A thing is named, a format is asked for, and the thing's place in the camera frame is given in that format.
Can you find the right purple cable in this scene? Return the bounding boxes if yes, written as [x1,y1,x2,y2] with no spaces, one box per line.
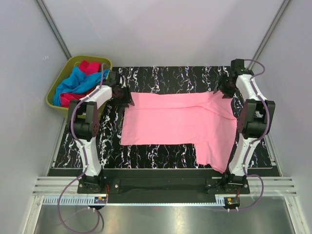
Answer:
[237,58,270,212]

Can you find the blue t-shirt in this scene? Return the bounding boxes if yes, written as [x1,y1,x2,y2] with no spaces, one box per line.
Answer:
[52,66,109,108]

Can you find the olive green plastic bin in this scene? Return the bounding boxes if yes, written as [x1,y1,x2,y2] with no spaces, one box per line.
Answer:
[45,55,113,118]

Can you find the purple cable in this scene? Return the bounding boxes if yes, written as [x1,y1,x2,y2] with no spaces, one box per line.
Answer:
[57,62,110,233]
[237,58,270,212]

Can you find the magenta t-shirt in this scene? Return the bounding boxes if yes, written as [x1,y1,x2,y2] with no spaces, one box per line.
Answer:
[59,59,101,108]

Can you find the aluminium frame rail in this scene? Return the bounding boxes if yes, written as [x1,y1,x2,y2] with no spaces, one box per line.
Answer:
[32,176,298,195]

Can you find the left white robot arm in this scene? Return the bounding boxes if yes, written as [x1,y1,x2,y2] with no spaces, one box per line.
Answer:
[67,71,134,193]

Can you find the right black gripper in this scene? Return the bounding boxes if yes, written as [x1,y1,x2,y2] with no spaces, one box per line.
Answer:
[213,73,237,99]

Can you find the light pink t-shirt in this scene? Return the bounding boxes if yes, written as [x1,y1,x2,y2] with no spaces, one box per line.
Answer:
[120,92,237,173]

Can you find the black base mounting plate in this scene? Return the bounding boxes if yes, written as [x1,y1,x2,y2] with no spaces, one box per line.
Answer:
[47,166,278,204]

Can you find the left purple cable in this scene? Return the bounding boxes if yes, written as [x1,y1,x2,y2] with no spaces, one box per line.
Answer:
[57,62,110,233]

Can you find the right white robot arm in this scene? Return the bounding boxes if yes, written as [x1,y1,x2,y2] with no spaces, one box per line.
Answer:
[214,58,275,194]

